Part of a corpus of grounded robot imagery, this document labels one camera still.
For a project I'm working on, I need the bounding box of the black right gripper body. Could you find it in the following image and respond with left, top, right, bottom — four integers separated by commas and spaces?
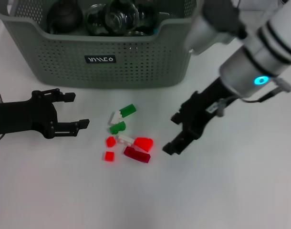
178, 77, 234, 141

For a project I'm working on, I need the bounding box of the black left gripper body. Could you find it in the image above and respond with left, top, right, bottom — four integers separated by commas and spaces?
0, 90, 58, 139

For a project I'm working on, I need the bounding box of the red sloped toy brick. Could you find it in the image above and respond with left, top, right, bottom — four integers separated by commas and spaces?
133, 137, 154, 153

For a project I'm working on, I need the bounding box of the dark red brick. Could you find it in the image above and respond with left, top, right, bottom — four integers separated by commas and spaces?
123, 146, 151, 164

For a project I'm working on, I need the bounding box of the white toy brick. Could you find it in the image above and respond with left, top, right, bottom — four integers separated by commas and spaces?
118, 134, 134, 146
109, 111, 124, 125

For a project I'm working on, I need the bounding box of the grey-green perforated storage bin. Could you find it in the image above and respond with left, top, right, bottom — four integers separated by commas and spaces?
0, 0, 211, 90

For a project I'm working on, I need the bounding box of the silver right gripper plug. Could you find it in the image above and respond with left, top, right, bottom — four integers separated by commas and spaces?
217, 99, 227, 117

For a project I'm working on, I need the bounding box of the green toy brick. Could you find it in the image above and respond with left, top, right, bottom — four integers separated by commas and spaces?
119, 104, 137, 118
109, 121, 127, 135

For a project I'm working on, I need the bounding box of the black round teapot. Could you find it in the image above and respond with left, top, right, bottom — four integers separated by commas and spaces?
47, 0, 85, 34

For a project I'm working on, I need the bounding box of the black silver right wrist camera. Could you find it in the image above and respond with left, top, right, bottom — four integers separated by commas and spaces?
185, 0, 248, 56

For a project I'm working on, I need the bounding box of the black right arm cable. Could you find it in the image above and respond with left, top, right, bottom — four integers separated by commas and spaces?
240, 77, 291, 104

